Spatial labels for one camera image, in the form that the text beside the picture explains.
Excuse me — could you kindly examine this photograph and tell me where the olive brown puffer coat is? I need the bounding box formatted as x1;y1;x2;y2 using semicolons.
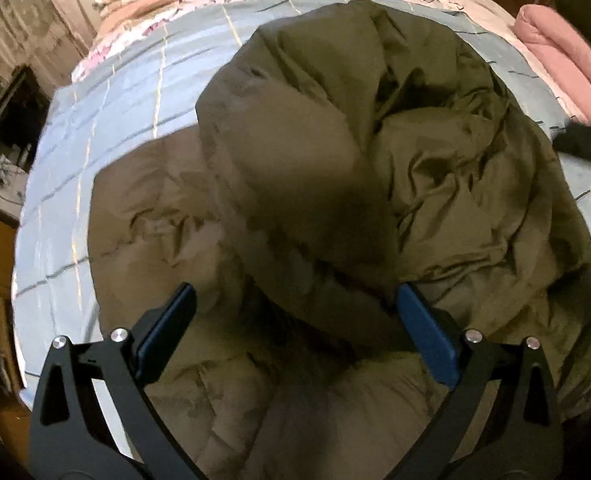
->
88;0;591;479

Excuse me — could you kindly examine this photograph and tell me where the dark tv desk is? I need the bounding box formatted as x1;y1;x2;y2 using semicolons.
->
0;65;50;228

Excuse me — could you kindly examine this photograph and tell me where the pink folded blanket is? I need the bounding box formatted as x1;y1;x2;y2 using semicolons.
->
513;4;591;124

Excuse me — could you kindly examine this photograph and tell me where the light blue plaid bedsheet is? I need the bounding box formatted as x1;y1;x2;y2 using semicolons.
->
11;0;591;409

